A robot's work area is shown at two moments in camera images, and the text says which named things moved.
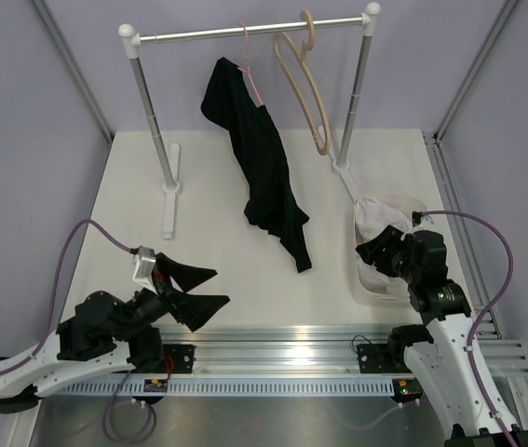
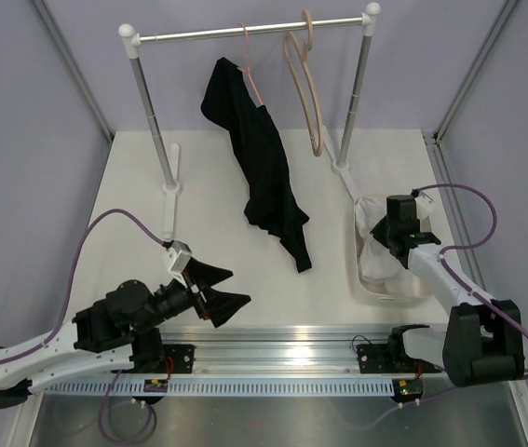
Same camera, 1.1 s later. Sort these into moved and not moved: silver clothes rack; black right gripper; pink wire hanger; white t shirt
Moved: black right gripper
Not moved: pink wire hanger; white t shirt; silver clothes rack
